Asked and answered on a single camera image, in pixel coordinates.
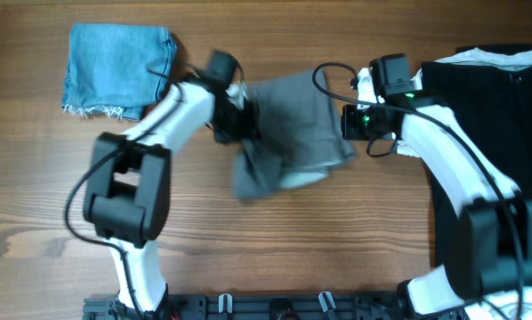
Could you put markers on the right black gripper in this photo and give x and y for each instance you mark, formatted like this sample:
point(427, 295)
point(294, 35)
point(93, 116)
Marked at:
point(348, 131)

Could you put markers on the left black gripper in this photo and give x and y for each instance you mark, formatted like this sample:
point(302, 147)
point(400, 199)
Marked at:
point(256, 133)

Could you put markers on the grey shorts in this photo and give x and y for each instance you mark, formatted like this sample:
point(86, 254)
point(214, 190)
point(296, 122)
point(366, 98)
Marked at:
point(301, 139)

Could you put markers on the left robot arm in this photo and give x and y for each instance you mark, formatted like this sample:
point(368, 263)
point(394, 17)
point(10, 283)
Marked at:
point(127, 197)

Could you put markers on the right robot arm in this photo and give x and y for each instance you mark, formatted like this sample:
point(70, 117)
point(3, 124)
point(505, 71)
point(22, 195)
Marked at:
point(491, 251)

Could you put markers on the white shirt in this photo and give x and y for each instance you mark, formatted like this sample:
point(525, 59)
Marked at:
point(493, 58)

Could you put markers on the folded blue denim shorts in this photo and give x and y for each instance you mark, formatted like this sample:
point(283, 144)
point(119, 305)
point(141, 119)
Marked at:
point(116, 70)

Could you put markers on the black garment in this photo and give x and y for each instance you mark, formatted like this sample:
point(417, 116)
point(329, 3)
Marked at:
point(493, 133)

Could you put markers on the black mounting rail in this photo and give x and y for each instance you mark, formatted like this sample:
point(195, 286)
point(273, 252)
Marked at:
point(324, 305)

